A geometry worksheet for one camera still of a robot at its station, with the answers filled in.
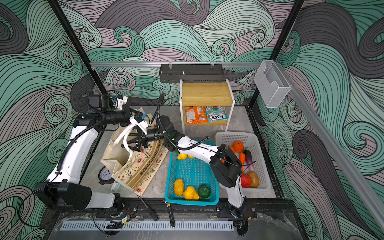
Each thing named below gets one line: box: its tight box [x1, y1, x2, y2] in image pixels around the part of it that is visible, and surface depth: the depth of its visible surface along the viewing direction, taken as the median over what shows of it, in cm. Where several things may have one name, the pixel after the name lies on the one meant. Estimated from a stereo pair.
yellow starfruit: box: [174, 178, 184, 197], surface depth 78 cm
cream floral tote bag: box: [100, 107, 169, 197], surface depth 67 cm
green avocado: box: [197, 184, 211, 199], surface depth 76 cm
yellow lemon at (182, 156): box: [177, 153, 188, 160], surface depth 91 cm
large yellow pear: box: [183, 186, 200, 200], surface depth 76 cm
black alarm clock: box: [98, 165, 115, 186], surface depth 83 cm
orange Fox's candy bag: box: [185, 106, 208, 125], surface depth 94 cm
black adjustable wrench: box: [163, 199, 176, 228], surface depth 73 cm
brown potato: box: [248, 171, 260, 188], surface depth 79 cm
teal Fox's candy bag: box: [206, 105, 229, 123], surface depth 93 cm
